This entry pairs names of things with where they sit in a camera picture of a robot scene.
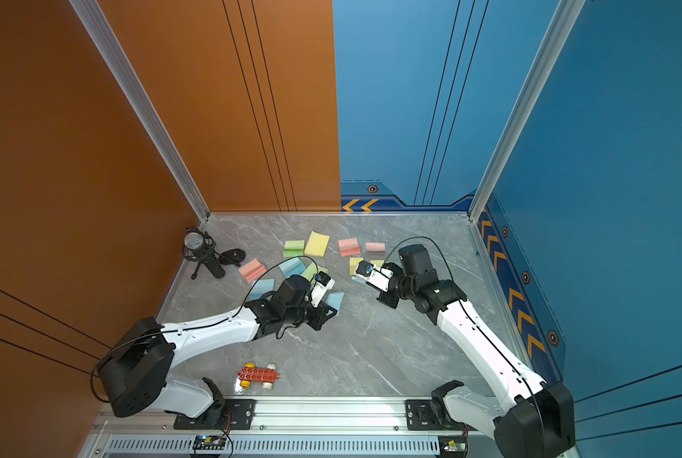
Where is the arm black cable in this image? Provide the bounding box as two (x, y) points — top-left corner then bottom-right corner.
(88, 255), (320, 402)
(383, 235), (548, 458)

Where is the pink memo pad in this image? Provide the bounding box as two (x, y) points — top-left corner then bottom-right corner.
(238, 259), (268, 284)
(338, 238), (361, 257)

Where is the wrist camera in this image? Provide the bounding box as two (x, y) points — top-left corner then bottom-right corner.
(310, 271), (335, 307)
(354, 261), (393, 292)

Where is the right circuit board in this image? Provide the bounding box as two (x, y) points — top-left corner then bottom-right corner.
(438, 436), (469, 457)

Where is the left green circuit board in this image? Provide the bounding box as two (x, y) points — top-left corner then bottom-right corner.
(192, 434), (228, 453)

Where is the blue memo pad centre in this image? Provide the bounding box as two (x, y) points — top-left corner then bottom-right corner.
(279, 257), (306, 278)

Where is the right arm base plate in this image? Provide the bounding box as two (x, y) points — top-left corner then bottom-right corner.
(404, 399), (469, 432)

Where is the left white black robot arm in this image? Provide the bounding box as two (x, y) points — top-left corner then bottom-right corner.
(96, 272), (338, 429)

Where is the light blue memo pad left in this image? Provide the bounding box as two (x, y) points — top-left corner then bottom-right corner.
(248, 279), (275, 301)

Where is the aluminium front rail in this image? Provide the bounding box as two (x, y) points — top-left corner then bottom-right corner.
(79, 396), (501, 457)

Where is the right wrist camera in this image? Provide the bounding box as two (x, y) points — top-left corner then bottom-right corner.
(354, 261), (393, 292)

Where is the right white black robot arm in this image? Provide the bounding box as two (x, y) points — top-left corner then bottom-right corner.
(356, 244), (576, 457)

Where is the blue curved memo pad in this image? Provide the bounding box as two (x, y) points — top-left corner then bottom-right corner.
(325, 292), (345, 312)

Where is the large green memo pad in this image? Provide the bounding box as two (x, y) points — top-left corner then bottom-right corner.
(301, 264), (329, 282)

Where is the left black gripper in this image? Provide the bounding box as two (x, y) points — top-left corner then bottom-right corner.
(282, 298), (340, 331)

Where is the small green memo pad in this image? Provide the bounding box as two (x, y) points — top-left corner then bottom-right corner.
(283, 240), (305, 258)

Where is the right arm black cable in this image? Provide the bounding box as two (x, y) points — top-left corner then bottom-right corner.
(383, 235), (548, 458)

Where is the small yellow memo pad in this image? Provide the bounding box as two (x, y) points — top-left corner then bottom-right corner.
(348, 257), (364, 276)

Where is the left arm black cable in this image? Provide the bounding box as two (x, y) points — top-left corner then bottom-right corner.
(88, 255), (320, 402)

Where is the torn pink page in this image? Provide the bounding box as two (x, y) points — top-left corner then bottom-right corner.
(365, 242), (386, 252)

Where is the red toy brick car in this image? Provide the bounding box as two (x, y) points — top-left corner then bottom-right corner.
(237, 363), (281, 389)

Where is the large yellow memo pad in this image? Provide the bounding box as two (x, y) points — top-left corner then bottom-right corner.
(304, 231), (331, 258)

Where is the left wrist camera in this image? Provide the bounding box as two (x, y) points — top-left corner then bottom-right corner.
(310, 271), (335, 307)

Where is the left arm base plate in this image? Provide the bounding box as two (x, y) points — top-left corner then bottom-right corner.
(174, 398), (257, 431)

